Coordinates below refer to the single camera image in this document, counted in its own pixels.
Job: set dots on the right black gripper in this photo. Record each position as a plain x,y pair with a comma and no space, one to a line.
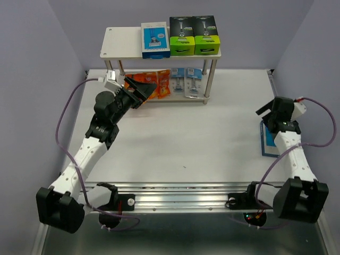
263,109

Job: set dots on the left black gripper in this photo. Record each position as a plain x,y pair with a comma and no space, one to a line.
142,91

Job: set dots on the orange razor bag bottom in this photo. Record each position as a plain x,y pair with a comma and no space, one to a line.
151,78

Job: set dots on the orange razor bag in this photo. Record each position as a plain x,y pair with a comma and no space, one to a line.
151,78
163,83

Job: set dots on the orange razor bag top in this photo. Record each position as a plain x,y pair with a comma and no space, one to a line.
163,83

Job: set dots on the blue blister razor pack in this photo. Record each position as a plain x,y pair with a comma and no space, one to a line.
192,83
177,81

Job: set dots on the black green razor box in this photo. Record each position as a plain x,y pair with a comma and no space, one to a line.
206,37
181,36

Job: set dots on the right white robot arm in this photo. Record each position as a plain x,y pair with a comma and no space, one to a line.
302,196

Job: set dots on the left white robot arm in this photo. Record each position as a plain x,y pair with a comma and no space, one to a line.
66,202

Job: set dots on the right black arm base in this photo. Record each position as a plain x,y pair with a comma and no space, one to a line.
245,200

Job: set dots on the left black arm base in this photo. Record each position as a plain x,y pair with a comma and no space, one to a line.
112,200

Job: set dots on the white two-tier shelf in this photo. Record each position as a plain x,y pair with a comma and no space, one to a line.
124,43

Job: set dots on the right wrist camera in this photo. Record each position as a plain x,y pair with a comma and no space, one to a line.
299,108

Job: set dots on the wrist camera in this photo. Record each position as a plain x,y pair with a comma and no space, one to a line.
299,108
109,81

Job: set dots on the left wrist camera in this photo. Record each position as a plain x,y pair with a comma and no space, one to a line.
109,81

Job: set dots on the aluminium rail frame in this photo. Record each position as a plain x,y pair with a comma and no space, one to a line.
187,157

